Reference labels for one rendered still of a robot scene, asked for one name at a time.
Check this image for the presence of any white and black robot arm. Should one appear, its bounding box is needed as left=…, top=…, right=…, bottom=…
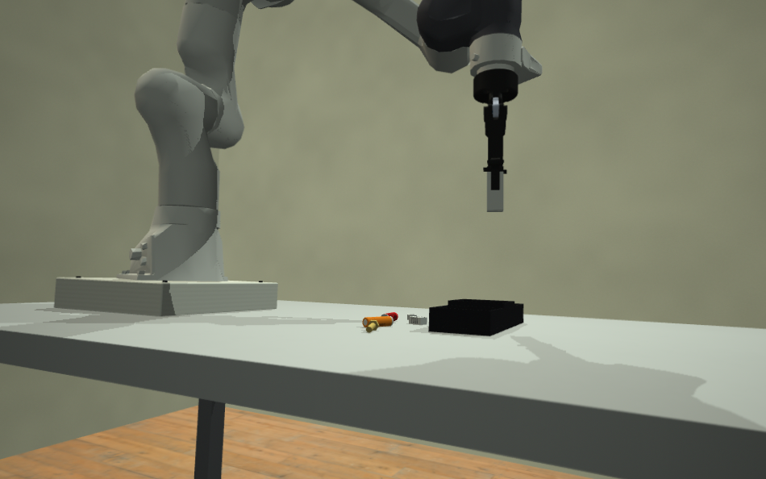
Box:
left=116, top=0, right=543, bottom=281

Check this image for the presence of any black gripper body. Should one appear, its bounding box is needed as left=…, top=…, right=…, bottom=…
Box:
left=473, top=69, right=518, bottom=104

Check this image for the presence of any black open-top bin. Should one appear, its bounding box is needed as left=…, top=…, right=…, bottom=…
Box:
left=428, top=299, right=523, bottom=336

